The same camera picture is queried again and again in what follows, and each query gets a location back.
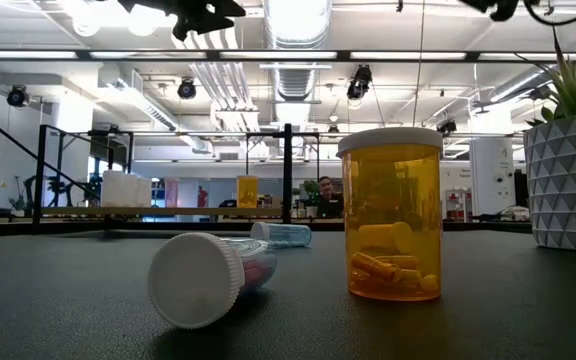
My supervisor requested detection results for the wooden tray board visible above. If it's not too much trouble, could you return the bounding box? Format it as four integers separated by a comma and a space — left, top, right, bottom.
31, 122, 322, 232

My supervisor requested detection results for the white pillar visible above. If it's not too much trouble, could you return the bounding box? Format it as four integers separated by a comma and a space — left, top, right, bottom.
469, 136, 518, 217

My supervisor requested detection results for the white pill bottle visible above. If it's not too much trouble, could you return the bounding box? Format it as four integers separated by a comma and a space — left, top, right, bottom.
135, 177, 153, 209
120, 173, 140, 209
100, 169, 125, 209

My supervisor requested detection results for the succulent in white pot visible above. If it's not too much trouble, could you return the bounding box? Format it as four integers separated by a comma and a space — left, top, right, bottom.
516, 22, 576, 253

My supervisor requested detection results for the person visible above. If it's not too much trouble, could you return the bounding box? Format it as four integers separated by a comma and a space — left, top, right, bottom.
316, 175, 345, 220

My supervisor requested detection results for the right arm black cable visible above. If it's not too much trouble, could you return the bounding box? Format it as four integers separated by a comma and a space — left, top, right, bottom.
521, 2, 576, 27

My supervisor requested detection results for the background green plant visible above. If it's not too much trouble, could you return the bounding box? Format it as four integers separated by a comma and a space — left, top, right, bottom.
300, 178, 322, 219

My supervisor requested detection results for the blue pill bottle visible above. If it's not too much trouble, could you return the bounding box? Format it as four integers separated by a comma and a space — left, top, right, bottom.
249, 221, 313, 250

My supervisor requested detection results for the black ceiling spotlight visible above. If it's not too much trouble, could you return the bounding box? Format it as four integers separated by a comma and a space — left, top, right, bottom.
6, 84, 30, 109
436, 118, 458, 137
176, 77, 198, 101
345, 63, 373, 101

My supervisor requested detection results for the black table mat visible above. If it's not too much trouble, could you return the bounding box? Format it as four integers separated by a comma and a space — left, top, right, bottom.
0, 228, 576, 360

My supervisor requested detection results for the silver air duct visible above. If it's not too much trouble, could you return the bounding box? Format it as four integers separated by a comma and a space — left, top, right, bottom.
261, 0, 334, 104

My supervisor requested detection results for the small pink pill bottle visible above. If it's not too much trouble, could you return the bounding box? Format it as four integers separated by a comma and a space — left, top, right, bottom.
164, 178, 180, 209

